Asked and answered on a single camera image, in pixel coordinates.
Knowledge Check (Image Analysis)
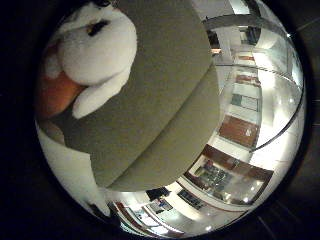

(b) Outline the brown wooden cabinet panel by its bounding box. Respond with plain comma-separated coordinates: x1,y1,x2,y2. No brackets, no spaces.
218,114,262,150

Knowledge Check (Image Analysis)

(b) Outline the black monitor screen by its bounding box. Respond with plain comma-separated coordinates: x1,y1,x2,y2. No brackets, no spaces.
145,186,172,203

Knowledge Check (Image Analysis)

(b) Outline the orange and white plush toy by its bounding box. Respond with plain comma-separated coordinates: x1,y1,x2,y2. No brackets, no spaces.
35,2,139,120

